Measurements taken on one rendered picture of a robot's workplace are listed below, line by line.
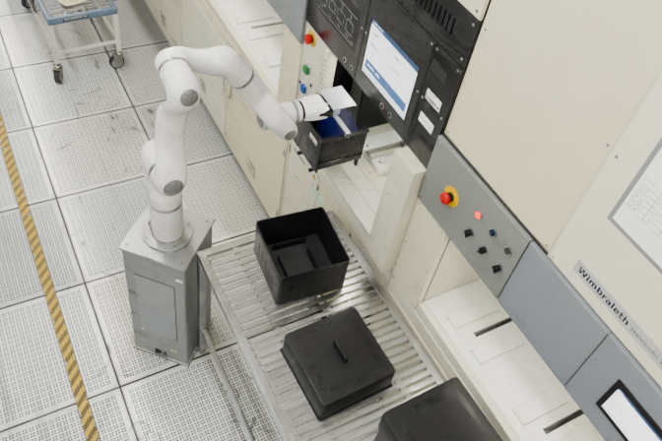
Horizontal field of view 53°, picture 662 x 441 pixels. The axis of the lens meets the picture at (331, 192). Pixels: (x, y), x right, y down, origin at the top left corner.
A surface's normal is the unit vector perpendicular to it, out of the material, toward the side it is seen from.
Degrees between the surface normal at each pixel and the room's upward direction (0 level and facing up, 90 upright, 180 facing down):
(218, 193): 0
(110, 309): 0
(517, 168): 90
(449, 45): 90
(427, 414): 0
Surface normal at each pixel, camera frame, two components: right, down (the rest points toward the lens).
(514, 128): -0.87, 0.26
